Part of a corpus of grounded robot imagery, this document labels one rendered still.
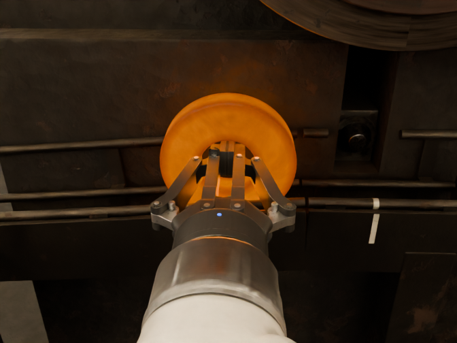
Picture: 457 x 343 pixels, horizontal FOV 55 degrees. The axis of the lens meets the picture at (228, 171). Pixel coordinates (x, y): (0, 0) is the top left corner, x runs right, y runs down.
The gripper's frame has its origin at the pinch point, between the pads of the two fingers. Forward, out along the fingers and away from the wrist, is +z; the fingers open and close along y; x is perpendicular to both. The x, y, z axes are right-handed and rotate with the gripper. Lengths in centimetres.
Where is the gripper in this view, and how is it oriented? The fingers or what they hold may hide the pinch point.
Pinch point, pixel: (228, 148)
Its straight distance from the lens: 49.5
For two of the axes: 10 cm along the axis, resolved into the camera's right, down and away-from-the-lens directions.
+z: 0.3, -5.1, 8.6
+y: 10.0, 0.1, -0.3
